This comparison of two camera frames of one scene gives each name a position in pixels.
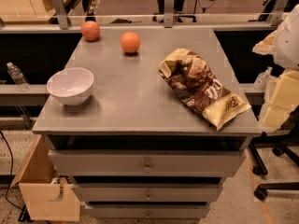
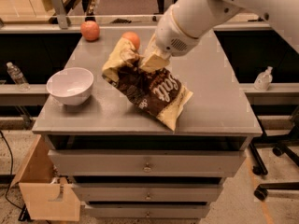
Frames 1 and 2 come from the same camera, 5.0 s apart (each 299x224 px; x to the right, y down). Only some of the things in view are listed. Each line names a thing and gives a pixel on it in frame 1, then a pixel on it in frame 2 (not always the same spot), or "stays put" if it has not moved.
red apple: [90, 30] stays put
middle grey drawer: [112, 192] stays put
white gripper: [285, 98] to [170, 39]
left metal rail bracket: [59, 5] stays put
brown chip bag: [194, 84] to [157, 93]
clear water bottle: [19, 77] stays put
